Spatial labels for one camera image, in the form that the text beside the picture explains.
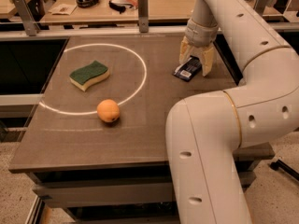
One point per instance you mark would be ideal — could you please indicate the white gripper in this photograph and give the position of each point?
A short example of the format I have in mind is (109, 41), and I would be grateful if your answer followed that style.
(200, 35)

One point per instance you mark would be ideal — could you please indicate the black sunglasses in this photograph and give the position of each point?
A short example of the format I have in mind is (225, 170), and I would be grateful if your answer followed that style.
(121, 8)

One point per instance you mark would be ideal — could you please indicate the green and yellow sponge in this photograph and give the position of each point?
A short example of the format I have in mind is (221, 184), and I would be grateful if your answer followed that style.
(88, 75)

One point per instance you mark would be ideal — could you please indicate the grey cabinet drawer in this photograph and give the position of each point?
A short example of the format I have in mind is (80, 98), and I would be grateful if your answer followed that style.
(106, 192)

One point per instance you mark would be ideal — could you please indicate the orange fruit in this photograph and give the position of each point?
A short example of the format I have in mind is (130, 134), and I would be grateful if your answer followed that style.
(108, 111)

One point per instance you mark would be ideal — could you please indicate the grey metal bracket left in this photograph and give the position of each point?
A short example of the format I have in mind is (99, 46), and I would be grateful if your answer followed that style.
(29, 24)

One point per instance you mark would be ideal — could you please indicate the small paper card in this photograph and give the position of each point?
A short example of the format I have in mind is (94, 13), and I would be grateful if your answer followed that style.
(63, 9)

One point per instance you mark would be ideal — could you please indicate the blue rxbar blueberry wrapper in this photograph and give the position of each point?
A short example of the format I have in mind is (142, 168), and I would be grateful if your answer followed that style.
(188, 70)

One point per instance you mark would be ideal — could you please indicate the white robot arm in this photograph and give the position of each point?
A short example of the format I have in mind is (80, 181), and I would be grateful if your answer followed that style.
(203, 131)

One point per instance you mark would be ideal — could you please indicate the grey metal bracket middle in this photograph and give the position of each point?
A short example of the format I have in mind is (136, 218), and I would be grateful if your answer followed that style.
(143, 16)

